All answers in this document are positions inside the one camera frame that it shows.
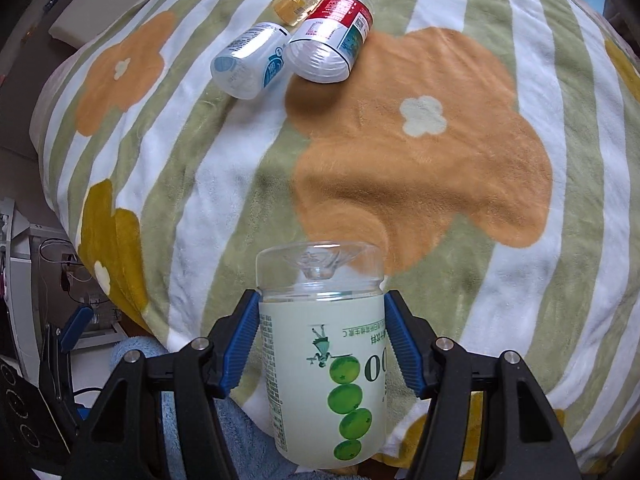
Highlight green grape label clear cup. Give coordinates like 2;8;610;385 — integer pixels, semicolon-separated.
256;242;387;469

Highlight blue label clear cup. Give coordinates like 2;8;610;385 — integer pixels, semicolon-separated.
210;22;290;100

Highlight red label clear cup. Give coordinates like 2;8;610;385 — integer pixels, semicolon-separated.
284;0;374;84

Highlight floral striped blanket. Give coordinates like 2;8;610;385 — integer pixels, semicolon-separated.
29;0;639;474

